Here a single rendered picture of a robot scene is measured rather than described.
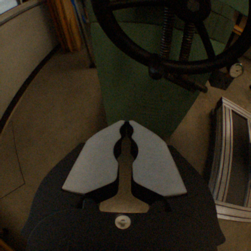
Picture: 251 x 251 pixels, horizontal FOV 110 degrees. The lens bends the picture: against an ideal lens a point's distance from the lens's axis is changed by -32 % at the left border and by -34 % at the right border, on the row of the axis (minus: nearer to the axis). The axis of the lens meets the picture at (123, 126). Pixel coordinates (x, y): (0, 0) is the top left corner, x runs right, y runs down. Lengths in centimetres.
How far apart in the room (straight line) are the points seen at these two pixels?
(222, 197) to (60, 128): 116
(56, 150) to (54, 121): 25
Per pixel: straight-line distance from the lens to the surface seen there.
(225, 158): 84
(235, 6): 48
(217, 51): 50
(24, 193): 110
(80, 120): 102
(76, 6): 124
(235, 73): 50
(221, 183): 79
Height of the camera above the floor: 82
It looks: 61 degrees down
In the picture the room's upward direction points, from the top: straight up
